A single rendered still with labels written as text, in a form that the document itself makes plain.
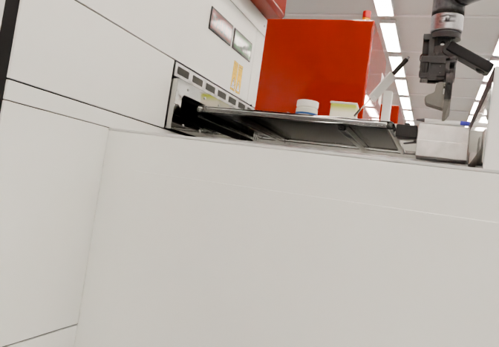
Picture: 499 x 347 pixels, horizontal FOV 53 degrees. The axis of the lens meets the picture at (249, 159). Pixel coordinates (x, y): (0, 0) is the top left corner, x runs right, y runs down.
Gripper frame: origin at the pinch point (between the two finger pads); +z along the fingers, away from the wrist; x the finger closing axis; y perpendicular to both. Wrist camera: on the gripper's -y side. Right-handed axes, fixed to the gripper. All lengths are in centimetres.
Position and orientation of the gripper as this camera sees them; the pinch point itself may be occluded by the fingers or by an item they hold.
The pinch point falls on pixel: (446, 116)
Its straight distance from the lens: 130.2
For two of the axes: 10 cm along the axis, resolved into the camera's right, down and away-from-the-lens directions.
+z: -1.1, 9.9, -0.2
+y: -9.3, -1.0, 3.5
